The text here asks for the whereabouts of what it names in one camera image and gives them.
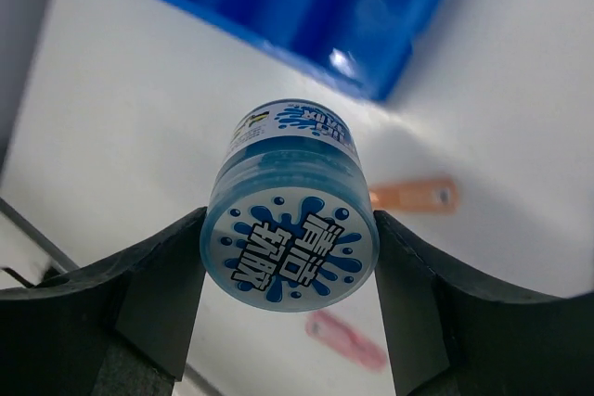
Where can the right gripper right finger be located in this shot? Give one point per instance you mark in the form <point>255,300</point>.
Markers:
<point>454,330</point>

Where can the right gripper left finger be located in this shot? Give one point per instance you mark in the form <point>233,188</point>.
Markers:
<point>119,326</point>

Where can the blue slime jar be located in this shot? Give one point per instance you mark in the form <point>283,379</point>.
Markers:
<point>289,226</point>

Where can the pink correction tape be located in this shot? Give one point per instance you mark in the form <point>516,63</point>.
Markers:
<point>342,338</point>

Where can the orange correction tape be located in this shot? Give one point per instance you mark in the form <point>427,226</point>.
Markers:
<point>428,196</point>

